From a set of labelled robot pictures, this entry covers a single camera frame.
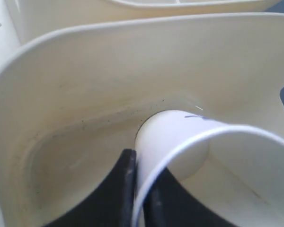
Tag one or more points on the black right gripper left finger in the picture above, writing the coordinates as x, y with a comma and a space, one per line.
111, 204

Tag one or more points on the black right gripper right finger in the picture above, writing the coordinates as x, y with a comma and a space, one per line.
168, 204

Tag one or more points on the cream right storage bin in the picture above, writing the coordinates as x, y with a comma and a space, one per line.
33, 18

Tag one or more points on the white paper cup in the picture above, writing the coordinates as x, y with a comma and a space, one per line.
237, 171

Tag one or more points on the cream storage bin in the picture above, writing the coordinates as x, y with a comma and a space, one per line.
33, 18
72, 100

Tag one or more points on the cream middle storage bin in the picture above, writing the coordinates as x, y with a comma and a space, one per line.
72, 100

